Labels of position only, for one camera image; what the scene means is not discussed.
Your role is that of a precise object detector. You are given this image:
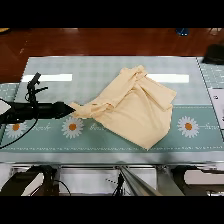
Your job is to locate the blue object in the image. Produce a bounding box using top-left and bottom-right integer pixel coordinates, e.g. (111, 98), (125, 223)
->
(175, 27), (191, 37)

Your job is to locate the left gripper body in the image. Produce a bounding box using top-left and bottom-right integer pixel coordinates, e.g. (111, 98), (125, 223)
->
(39, 100), (68, 121)

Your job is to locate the silver frame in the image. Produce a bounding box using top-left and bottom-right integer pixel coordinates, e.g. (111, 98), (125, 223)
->
(0, 161), (224, 197)

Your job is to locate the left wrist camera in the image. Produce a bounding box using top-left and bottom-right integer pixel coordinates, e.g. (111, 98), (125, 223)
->
(25, 72), (50, 105)

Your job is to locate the pale yellow T-shirt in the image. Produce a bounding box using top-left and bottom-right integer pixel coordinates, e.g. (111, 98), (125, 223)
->
(68, 64), (178, 151)

